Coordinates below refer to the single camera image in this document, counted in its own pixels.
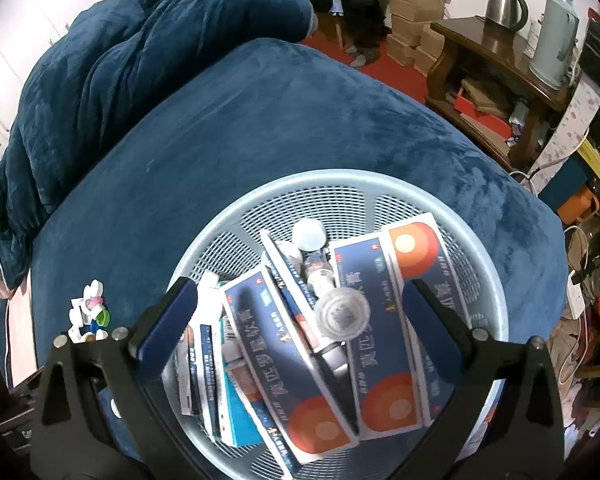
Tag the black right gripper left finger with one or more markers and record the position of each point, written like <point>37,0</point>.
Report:
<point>70,436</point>

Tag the dark wooden side table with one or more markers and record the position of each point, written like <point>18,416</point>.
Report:
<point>482,52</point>

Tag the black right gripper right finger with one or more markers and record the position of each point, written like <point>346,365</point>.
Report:
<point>502,421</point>

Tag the blue orange medicine box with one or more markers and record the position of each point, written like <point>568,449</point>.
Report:
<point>387,373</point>
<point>427,283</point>

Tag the green bottle cap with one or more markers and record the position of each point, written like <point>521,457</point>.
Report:
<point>103,318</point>

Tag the pale green thermos flask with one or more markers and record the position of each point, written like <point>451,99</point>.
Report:
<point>558,34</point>

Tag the silver electric kettle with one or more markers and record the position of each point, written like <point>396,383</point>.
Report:
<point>510,15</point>

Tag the pink bottle cap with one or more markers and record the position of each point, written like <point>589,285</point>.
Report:
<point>93,303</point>

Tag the light blue plastic basket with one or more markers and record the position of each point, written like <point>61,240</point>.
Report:
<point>348,203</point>

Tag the dark blue plush blanket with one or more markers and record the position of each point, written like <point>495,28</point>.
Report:
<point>130,204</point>

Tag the dark blue rumpled duvet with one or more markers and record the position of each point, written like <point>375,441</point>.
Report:
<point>119,60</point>

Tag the white round bottle cap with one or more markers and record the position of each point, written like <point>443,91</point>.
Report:
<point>342,314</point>

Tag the teal white medicine box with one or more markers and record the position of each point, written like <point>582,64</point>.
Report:
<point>236,426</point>

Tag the stacked cardboard boxes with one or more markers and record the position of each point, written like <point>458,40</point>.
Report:
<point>411,41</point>

